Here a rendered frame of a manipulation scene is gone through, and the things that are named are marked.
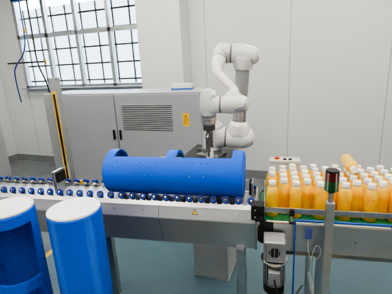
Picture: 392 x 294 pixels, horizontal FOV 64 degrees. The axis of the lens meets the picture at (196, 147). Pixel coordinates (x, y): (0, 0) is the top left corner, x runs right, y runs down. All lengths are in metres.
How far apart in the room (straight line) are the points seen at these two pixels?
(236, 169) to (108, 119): 2.45
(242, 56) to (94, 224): 1.43
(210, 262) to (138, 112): 1.88
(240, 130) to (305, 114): 2.25
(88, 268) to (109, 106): 2.41
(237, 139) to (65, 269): 1.40
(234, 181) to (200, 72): 3.06
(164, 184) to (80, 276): 0.67
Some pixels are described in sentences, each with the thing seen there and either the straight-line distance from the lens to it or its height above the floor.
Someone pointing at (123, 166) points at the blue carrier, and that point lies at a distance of 1.99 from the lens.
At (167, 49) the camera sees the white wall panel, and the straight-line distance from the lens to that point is 4.55.
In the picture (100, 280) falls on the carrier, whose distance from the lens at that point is 1.95.
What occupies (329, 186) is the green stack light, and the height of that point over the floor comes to 1.19.
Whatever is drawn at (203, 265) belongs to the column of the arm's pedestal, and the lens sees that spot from 2.81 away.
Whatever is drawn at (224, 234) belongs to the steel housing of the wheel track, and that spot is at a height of 0.74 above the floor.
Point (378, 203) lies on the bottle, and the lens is 1.95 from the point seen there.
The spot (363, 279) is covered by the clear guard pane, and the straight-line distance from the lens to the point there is 1.98.
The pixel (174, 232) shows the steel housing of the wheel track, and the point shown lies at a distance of 2.09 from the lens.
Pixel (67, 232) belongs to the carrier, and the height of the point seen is 0.97.
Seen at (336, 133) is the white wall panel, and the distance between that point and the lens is 4.56.
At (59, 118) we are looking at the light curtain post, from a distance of 2.66.
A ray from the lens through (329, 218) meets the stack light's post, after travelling 1.64.
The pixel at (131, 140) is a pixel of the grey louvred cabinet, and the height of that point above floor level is 0.89.
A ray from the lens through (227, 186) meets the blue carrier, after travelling 1.83.
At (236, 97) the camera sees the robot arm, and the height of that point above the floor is 1.56.
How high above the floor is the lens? 1.77
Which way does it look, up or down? 15 degrees down
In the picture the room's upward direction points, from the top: 3 degrees counter-clockwise
